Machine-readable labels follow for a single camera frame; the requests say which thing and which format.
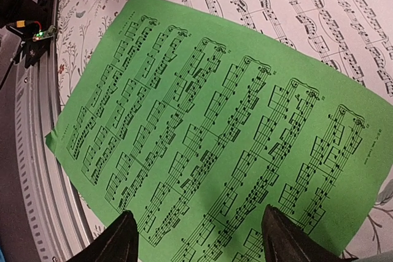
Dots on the green sheet music page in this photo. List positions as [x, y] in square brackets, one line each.
[196, 124]

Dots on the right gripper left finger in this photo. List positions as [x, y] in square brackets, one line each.
[118, 242]

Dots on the metal front rail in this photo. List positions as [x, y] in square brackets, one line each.
[42, 218]

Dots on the white sheet music page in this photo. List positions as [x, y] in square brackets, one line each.
[352, 36]

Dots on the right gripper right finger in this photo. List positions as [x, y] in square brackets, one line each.
[284, 241]

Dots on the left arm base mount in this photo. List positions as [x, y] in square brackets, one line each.
[32, 21]

